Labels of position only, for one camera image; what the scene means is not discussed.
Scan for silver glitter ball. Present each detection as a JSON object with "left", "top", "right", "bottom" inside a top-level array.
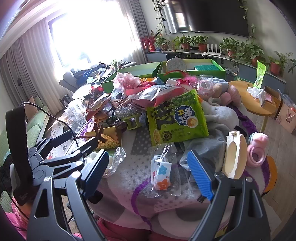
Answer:
[{"left": 165, "top": 58, "right": 186, "bottom": 72}]

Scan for round coffee table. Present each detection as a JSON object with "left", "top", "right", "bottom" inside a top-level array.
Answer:
[{"left": 73, "top": 82, "right": 93, "bottom": 100}]

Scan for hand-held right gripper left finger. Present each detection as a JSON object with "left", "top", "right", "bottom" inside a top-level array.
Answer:
[{"left": 26, "top": 149, "right": 110, "bottom": 241}]

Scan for clear packet with bandage roll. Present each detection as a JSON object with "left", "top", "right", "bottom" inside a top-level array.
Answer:
[{"left": 196, "top": 75, "right": 214, "bottom": 95}]

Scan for grey sofa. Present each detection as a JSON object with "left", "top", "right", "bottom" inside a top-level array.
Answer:
[{"left": 59, "top": 61, "right": 137, "bottom": 93}]

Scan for black cable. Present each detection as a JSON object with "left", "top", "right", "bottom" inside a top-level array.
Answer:
[{"left": 20, "top": 102, "right": 80, "bottom": 145}]

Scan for orange stool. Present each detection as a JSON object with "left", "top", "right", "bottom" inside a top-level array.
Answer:
[{"left": 262, "top": 155, "right": 278, "bottom": 194}]

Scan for green sofa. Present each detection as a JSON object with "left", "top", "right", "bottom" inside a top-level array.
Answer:
[{"left": 0, "top": 96, "right": 50, "bottom": 167}]

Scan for gold gift box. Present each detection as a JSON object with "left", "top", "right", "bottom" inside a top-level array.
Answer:
[{"left": 84, "top": 126, "right": 123, "bottom": 150}]

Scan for person's pink clothing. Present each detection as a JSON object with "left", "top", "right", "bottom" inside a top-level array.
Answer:
[{"left": 0, "top": 199, "right": 30, "bottom": 241}]

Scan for pink fuzzy ring toy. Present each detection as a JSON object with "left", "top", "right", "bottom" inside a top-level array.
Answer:
[{"left": 247, "top": 132, "right": 269, "bottom": 168}]

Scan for clear plastic cups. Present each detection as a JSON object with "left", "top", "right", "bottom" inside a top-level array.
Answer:
[{"left": 63, "top": 100, "right": 87, "bottom": 132}]

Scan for clear packet of flower-print tapes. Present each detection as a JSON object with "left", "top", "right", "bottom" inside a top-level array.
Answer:
[{"left": 148, "top": 143, "right": 183, "bottom": 197}]

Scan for white glove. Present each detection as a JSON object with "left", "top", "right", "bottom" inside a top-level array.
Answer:
[{"left": 246, "top": 86, "right": 262, "bottom": 99}]

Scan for black television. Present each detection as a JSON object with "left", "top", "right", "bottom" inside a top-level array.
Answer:
[{"left": 165, "top": 0, "right": 250, "bottom": 37}]

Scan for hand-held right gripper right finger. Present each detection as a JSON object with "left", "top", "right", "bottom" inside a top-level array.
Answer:
[{"left": 187, "top": 150, "right": 271, "bottom": 241}]

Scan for green snack packet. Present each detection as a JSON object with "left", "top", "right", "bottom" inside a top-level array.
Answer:
[{"left": 146, "top": 89, "right": 209, "bottom": 146}]

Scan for green rhinestone toy gun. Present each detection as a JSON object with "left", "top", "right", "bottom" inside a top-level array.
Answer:
[{"left": 114, "top": 104, "right": 142, "bottom": 130}]

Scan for brown cardboard box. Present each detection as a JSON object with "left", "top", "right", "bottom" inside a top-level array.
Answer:
[{"left": 264, "top": 86, "right": 284, "bottom": 120}]

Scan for yellow round table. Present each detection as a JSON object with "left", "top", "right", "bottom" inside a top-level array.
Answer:
[{"left": 228, "top": 80, "right": 281, "bottom": 133}]

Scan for pale gift bag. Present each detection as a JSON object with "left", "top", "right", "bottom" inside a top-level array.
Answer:
[{"left": 275, "top": 102, "right": 296, "bottom": 135}]

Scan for green standing pouch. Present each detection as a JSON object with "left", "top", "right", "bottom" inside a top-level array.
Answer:
[{"left": 253, "top": 61, "right": 267, "bottom": 90}]

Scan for hanging green vine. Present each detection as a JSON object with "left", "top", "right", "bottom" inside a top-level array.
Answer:
[
  {"left": 153, "top": 0, "right": 168, "bottom": 30},
  {"left": 238, "top": 0, "right": 257, "bottom": 40}
]

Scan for green potted plant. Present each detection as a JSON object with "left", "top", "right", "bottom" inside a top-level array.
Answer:
[
  {"left": 268, "top": 51, "right": 293, "bottom": 77},
  {"left": 174, "top": 34, "right": 193, "bottom": 52},
  {"left": 192, "top": 35, "right": 210, "bottom": 52},
  {"left": 154, "top": 30, "right": 170, "bottom": 51},
  {"left": 218, "top": 37, "right": 240, "bottom": 59},
  {"left": 238, "top": 40, "right": 265, "bottom": 67}
]

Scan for white plush toy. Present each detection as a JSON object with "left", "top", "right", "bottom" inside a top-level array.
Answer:
[{"left": 201, "top": 98, "right": 240, "bottom": 139}]

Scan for cream plastic holder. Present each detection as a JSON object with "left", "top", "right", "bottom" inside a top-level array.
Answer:
[{"left": 222, "top": 131, "right": 248, "bottom": 179}]

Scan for beige curtain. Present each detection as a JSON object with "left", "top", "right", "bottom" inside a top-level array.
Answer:
[
  {"left": 116, "top": 0, "right": 151, "bottom": 64},
  {"left": 0, "top": 17, "right": 67, "bottom": 112}
]

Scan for red and white snack packet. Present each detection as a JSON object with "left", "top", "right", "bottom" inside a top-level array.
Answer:
[{"left": 129, "top": 85, "right": 188, "bottom": 107}]

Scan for red flower vase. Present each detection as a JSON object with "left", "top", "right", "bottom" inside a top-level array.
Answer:
[{"left": 140, "top": 35, "right": 156, "bottom": 52}]

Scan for green cardboard box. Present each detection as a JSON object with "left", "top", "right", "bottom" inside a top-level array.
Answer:
[
  {"left": 157, "top": 58, "right": 226, "bottom": 80},
  {"left": 101, "top": 61, "right": 162, "bottom": 93}
]

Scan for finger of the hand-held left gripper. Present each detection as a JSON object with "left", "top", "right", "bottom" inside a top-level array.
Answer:
[
  {"left": 28, "top": 130, "right": 74, "bottom": 163},
  {"left": 32, "top": 137, "right": 99, "bottom": 186}
]

